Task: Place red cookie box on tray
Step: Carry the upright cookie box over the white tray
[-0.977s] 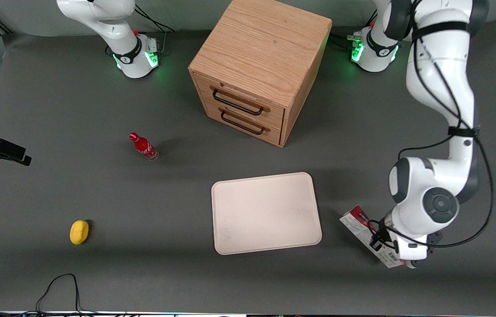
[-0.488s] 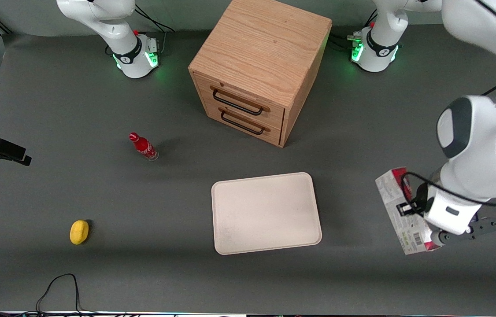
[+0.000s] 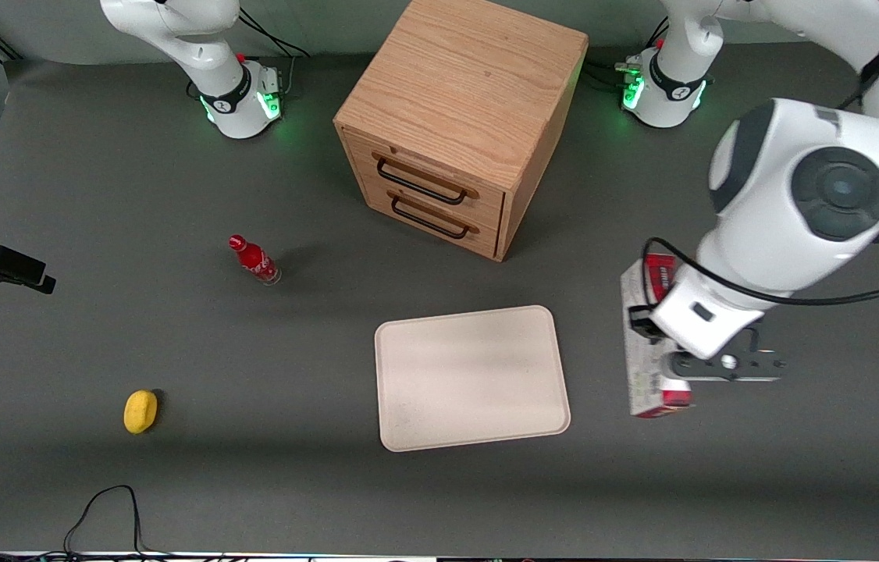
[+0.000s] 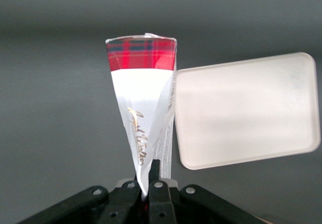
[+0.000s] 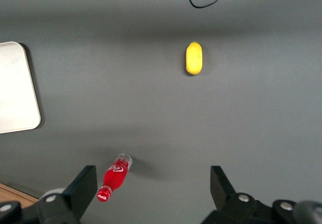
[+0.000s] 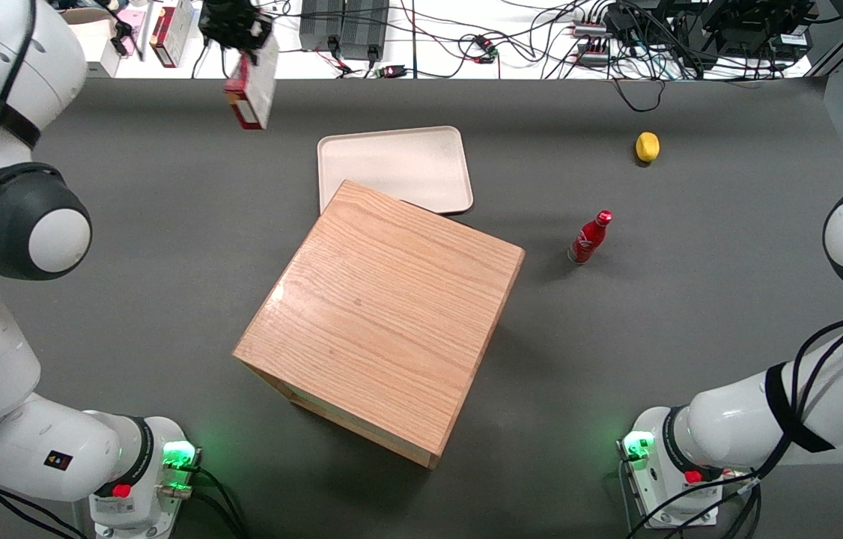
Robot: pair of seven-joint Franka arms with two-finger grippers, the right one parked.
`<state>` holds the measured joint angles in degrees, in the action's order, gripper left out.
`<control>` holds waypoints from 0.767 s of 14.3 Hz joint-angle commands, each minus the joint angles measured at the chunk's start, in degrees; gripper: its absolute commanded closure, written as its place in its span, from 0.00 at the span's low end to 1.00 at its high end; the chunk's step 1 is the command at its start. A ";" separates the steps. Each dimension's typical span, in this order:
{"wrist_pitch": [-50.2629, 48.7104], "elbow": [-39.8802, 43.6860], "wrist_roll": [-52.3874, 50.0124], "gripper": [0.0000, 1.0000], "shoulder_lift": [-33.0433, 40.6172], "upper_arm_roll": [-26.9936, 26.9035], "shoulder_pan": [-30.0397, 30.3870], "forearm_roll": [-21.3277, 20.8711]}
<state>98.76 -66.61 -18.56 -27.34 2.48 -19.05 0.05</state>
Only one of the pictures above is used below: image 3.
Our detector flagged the red cookie box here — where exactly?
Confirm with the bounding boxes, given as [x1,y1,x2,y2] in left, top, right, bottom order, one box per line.
[621,253,696,420]

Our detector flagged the beige rectangular tray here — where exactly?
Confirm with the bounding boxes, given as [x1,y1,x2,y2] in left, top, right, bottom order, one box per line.
[374,305,571,453]

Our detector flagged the yellow lemon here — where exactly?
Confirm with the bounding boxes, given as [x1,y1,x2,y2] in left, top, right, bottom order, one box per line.
[123,389,159,435]

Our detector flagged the wooden drawer front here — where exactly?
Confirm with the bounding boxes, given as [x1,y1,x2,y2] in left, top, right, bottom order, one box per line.
[341,127,506,229]
[358,173,502,260]

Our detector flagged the red cola bottle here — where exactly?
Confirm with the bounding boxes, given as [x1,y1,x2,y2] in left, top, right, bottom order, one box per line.
[228,234,283,286]

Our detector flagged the wooden drawer cabinet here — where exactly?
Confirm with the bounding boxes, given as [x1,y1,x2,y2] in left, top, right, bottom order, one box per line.
[333,0,590,262]

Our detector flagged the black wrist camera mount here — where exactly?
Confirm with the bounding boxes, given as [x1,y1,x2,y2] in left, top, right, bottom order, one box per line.
[668,326,786,384]

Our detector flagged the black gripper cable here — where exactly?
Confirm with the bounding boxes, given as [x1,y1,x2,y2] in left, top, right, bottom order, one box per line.
[640,237,879,307]

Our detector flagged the black looped cable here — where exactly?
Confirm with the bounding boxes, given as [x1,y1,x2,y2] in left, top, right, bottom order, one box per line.
[63,485,148,557]

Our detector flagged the black metal drawer handle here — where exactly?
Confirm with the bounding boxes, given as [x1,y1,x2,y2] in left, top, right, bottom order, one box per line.
[388,190,480,240]
[372,151,480,207]

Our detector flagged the black arm base cables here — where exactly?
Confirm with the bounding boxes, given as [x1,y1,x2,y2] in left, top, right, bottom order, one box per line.
[237,6,312,99]
[582,19,671,93]

